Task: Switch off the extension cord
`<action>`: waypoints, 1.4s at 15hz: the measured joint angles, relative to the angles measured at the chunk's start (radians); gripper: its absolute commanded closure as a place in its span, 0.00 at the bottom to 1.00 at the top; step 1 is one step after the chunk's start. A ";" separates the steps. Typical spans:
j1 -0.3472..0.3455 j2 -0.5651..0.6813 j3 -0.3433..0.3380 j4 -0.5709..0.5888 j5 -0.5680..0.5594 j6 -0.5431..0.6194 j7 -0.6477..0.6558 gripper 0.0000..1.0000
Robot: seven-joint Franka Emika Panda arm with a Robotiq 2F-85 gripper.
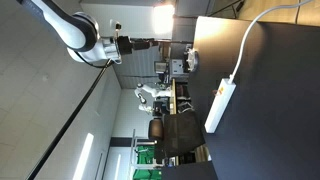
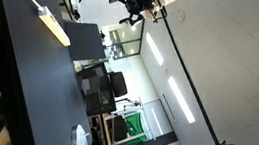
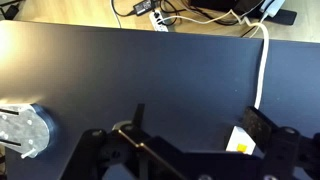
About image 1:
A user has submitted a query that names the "black ceiling cable track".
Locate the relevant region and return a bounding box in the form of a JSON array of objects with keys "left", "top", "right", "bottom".
[{"left": 25, "top": 59, "right": 113, "bottom": 180}]

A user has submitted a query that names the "white extension power strip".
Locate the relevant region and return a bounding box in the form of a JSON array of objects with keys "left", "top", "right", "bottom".
[{"left": 203, "top": 77, "right": 237, "bottom": 134}]

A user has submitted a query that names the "white metal shelf rack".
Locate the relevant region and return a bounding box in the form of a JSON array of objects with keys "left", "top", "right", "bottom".
[{"left": 128, "top": 129, "right": 158, "bottom": 180}]

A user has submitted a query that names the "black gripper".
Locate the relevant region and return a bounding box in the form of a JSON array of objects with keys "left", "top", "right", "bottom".
[{"left": 117, "top": 35, "right": 160, "bottom": 56}]

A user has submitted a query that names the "small white wrist camera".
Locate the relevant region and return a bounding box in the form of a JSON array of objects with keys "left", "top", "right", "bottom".
[{"left": 111, "top": 20, "right": 122, "bottom": 33}]

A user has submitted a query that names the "background computer monitor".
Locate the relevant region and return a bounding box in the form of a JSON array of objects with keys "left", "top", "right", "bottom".
[{"left": 154, "top": 59, "right": 168, "bottom": 75}]

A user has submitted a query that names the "long ceiling light strip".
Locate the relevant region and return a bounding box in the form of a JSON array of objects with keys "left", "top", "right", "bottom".
[{"left": 72, "top": 132, "right": 95, "bottom": 180}]

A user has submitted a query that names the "white power strip cable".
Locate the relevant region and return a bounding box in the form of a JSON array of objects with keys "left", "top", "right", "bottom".
[{"left": 228, "top": 0, "right": 314, "bottom": 85}]

